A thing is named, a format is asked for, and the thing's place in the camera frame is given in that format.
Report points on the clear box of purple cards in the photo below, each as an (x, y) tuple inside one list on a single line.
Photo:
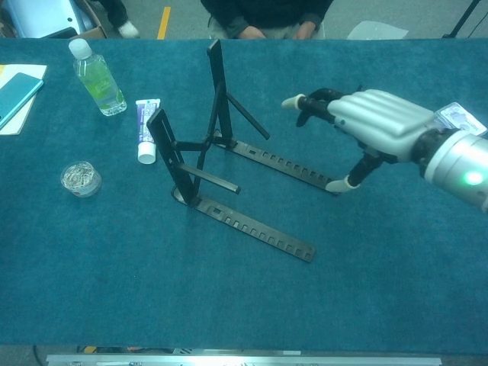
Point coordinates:
[(457, 116)]

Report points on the seated person in dark jacket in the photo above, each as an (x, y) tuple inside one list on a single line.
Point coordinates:
[(267, 11)]

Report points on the clear jar of paper clips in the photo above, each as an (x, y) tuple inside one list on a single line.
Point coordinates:
[(81, 179)]

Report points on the dark trouser leg white shoe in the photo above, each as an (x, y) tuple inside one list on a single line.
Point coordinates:
[(127, 29)]

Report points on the white plastic sheet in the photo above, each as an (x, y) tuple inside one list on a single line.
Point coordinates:
[(373, 30)]

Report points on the black folding laptop stand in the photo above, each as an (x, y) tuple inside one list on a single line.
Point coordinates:
[(216, 65)]

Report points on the clear bottle with green label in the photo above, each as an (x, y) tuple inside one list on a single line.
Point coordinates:
[(97, 84)]

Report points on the purple and white toothpaste tube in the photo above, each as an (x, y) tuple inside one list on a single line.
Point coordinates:
[(144, 129)]

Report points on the yellow floor tape strip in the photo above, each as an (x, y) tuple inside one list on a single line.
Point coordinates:
[(164, 23)]

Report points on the blue carpet table cover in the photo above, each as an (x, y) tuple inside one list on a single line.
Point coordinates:
[(343, 267)]

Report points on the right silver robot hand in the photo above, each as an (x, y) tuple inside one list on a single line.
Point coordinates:
[(381, 114)]

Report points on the aluminium profile rail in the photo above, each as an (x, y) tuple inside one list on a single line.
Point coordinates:
[(228, 360)]

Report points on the pale blue plastic container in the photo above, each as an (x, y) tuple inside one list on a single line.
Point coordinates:
[(38, 15)]

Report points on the teal notebook on papers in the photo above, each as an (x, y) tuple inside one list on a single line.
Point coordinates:
[(36, 70)]

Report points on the brown cardboard box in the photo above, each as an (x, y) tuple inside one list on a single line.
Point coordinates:
[(97, 30)]

